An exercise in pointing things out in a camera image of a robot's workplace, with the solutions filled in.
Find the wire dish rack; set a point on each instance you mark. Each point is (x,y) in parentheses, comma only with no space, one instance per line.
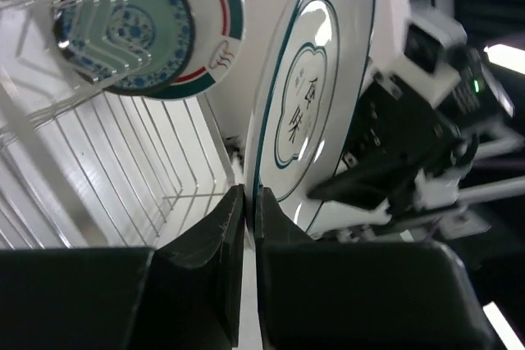
(84,167)

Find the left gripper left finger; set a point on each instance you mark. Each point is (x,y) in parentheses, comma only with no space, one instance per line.
(185,295)

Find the red green rimmed plate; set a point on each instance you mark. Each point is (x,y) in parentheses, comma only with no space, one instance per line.
(220,26)

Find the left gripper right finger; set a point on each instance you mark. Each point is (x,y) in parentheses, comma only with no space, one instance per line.
(366,295)

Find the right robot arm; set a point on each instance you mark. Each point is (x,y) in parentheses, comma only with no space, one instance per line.
(436,61)

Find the white plate green clover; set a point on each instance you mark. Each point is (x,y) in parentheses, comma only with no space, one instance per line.
(322,55)

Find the blue floral green plate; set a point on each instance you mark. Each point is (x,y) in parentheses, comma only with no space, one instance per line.
(148,43)

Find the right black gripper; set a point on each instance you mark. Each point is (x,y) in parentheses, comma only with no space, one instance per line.
(404,155)

